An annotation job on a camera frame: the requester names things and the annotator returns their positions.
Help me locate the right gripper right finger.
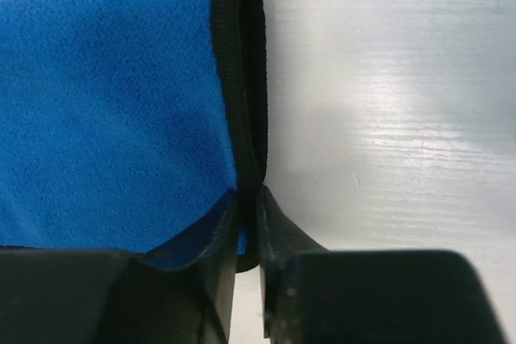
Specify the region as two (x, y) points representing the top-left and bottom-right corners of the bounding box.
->
(256, 189), (506, 343)

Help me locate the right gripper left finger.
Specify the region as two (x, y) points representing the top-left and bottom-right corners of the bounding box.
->
(1, 191), (238, 343)

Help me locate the blue microfiber towel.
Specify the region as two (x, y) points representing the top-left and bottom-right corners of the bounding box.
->
(1, 0), (268, 271)

